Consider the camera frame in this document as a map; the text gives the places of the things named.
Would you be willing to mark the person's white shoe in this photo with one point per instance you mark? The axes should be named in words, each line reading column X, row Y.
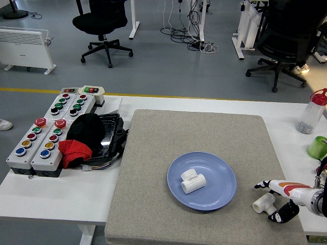
column 301, row 68
column 5, row 124

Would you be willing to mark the white paper card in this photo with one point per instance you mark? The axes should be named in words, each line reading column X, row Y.
column 112, row 104

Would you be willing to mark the white desk leg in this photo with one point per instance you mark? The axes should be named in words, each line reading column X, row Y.
column 133, row 23
column 202, row 20

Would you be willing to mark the white pipe tee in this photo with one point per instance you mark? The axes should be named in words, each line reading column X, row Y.
column 263, row 202

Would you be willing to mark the glossy black tray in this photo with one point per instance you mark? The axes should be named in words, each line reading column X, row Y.
column 110, row 135

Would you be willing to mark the white desk frame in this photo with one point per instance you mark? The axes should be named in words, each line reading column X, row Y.
column 249, row 28

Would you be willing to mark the blue plate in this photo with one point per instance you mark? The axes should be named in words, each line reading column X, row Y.
column 217, row 183

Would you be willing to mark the grey-brown mat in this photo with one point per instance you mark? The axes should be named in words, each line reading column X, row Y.
column 153, row 178

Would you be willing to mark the green tape roll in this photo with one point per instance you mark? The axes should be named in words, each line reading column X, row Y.
column 315, row 148

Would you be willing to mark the button box with red mushroom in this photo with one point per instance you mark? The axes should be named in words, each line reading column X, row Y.
column 38, row 162
column 15, row 159

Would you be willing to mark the white table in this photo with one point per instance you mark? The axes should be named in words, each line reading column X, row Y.
column 64, row 194

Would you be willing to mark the black power strip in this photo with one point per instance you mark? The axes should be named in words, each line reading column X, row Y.
column 196, row 46

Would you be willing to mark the small grey switch box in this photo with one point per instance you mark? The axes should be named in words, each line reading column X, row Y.
column 69, row 90

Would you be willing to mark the plain white pipe tee fitting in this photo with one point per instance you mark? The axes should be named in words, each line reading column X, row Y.
column 194, row 182

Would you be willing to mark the black cloth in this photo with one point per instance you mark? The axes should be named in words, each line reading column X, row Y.
column 87, row 130

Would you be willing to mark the black round stand base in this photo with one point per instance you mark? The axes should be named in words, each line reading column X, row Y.
column 15, row 14

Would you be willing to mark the red cloth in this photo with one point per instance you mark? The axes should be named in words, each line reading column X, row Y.
column 74, row 150

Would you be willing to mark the cream switch box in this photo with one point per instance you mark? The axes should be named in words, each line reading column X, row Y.
column 98, row 98

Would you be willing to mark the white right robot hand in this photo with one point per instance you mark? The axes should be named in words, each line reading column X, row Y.
column 288, row 190

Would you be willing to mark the black office chair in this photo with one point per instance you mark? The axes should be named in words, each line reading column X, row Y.
column 99, row 21
column 288, row 33

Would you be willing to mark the button box with black knob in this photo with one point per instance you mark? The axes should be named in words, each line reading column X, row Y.
column 69, row 107
column 85, row 107

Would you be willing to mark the white panel heater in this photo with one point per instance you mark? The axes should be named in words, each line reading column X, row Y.
column 23, row 48

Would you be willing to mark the clear bottle with red cap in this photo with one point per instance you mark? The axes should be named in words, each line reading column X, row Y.
column 310, row 114

